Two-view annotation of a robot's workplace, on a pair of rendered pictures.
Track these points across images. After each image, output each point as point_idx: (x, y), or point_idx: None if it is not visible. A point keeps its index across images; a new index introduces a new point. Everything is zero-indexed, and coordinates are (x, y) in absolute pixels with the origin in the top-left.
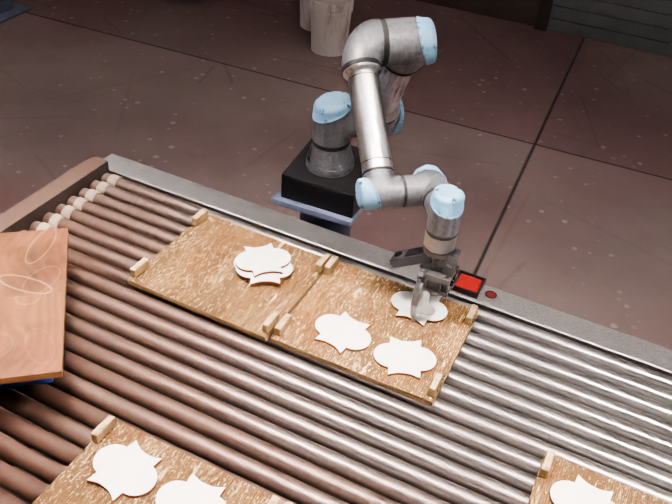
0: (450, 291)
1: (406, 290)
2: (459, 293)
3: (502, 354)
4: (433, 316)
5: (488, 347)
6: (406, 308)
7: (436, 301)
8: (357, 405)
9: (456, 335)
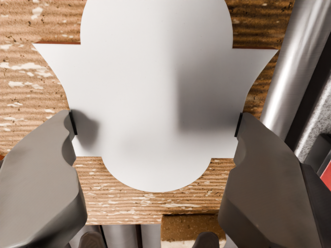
0: (308, 138)
1: (251, 11)
2: (303, 158)
3: (143, 245)
4: (128, 167)
5: (143, 232)
6: (108, 72)
7: (209, 153)
8: None
9: (112, 212)
